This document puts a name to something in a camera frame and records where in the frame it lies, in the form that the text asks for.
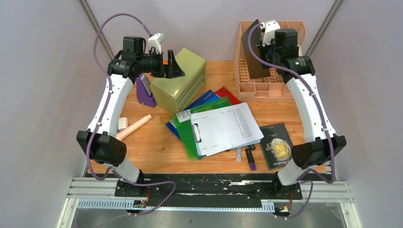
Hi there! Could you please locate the purple highlighter marker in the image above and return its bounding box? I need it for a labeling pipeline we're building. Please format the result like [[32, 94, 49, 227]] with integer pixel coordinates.
[[245, 148, 257, 171]]

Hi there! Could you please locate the black mounting base rail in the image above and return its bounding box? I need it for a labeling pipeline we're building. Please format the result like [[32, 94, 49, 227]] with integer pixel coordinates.
[[67, 172, 354, 212]]

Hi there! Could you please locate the green plastic folder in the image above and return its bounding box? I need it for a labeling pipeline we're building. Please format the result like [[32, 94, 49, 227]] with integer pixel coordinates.
[[172, 96, 231, 160]]

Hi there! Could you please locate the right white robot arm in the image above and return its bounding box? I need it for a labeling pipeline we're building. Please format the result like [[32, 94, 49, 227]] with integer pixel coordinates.
[[244, 20, 346, 199]]

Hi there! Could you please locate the grey clipboard with papers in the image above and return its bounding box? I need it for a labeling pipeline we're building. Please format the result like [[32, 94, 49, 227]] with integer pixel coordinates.
[[190, 103, 263, 156]]

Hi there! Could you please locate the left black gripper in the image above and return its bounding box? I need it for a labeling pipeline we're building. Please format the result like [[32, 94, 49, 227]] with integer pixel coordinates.
[[136, 50, 184, 79]]

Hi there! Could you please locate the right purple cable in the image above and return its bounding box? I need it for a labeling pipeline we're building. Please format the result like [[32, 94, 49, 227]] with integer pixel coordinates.
[[247, 23, 337, 220]]

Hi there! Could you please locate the orange grey highlighter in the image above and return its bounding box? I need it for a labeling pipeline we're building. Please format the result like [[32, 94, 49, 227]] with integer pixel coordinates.
[[236, 147, 242, 162]]

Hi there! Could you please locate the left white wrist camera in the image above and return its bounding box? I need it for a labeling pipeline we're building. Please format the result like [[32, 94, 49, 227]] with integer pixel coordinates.
[[148, 33, 165, 54]]

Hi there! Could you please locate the red plastic folder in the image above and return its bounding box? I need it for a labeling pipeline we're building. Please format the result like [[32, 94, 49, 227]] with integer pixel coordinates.
[[215, 86, 241, 105]]

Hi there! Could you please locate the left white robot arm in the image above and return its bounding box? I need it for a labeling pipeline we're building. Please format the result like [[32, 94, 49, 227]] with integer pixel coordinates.
[[77, 33, 185, 196]]

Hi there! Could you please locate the blue capped black marker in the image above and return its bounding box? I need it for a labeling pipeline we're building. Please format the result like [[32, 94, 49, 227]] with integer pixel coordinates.
[[248, 144, 256, 151]]

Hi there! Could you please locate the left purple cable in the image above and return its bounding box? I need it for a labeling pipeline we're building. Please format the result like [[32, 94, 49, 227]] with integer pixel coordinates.
[[86, 13, 177, 218]]

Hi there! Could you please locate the purple cable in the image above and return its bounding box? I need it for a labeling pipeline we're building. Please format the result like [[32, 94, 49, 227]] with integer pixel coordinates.
[[247, 23, 337, 220], [86, 13, 177, 218]]

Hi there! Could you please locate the blue plastic folder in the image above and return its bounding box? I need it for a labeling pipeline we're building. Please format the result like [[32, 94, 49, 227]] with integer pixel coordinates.
[[166, 90, 220, 140]]

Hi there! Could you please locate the green drawer cabinet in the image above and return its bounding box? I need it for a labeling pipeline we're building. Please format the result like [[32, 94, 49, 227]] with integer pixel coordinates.
[[151, 48, 207, 114]]

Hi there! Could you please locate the black paperback book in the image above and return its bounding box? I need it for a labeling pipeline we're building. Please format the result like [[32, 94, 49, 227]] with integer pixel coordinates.
[[260, 123, 293, 170]]

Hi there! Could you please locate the purple stapler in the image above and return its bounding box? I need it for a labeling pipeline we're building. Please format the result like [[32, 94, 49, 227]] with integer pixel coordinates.
[[135, 74, 157, 108]]

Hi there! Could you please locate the pink file organizer rack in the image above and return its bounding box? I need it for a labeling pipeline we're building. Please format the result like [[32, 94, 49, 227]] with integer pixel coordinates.
[[234, 21, 306, 102]]

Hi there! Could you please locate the white block eraser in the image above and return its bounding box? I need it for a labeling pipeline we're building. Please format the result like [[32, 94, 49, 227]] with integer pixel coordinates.
[[117, 117, 129, 132]]

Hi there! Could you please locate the pink cylindrical tube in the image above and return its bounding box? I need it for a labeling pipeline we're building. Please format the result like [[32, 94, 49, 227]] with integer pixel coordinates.
[[116, 114, 152, 141]]

